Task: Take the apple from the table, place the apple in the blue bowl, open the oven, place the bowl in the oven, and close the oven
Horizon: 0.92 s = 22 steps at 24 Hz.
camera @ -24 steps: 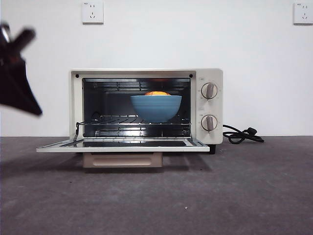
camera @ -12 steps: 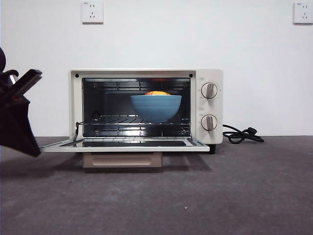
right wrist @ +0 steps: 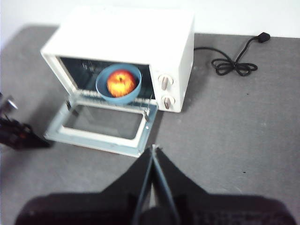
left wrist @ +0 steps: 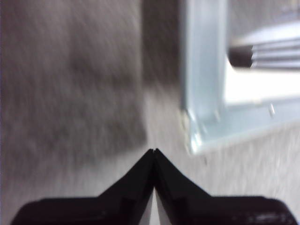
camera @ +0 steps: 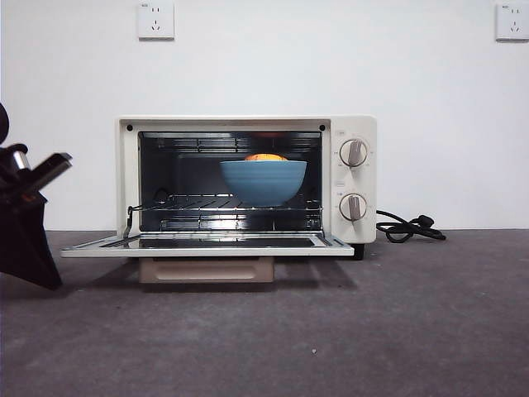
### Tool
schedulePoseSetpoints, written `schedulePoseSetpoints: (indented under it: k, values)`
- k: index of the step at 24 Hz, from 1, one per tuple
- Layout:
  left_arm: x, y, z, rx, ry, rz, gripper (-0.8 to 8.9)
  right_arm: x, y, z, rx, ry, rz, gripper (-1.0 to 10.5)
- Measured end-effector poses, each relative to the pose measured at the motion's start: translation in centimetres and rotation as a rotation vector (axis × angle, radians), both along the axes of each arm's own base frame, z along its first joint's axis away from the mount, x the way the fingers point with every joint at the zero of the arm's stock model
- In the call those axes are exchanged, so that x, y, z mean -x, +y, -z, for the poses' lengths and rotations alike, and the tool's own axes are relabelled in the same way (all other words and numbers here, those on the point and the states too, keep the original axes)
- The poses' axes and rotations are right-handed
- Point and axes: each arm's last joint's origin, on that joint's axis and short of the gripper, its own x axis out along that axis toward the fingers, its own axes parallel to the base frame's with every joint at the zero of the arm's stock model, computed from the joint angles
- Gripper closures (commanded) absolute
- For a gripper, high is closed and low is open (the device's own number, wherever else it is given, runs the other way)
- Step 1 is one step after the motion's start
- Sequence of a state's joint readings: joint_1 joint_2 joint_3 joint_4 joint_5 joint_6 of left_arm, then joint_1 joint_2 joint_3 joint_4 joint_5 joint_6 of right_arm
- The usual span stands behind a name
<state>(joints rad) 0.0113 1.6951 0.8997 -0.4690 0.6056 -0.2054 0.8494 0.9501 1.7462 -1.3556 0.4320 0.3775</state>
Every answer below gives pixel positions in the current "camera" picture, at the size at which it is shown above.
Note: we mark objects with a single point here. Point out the blue ribbed bowl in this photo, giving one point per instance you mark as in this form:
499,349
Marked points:
264,182

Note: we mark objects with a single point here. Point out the white wall socket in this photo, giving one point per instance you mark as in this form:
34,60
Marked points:
156,22
512,22

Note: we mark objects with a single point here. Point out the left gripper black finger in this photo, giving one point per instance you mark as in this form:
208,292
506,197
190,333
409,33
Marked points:
25,244

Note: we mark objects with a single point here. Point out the cream Toshiba toaster oven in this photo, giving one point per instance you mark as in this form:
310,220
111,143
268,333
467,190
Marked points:
355,124

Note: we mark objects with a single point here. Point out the left wrist grey camera box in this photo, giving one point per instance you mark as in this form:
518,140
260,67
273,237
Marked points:
53,165

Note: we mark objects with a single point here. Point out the red yellow apple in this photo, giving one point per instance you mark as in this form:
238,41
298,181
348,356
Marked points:
264,157

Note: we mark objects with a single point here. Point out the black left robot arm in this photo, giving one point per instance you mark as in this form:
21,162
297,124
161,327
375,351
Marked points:
6,182

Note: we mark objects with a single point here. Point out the beige oven knob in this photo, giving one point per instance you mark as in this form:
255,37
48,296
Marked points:
353,207
354,153

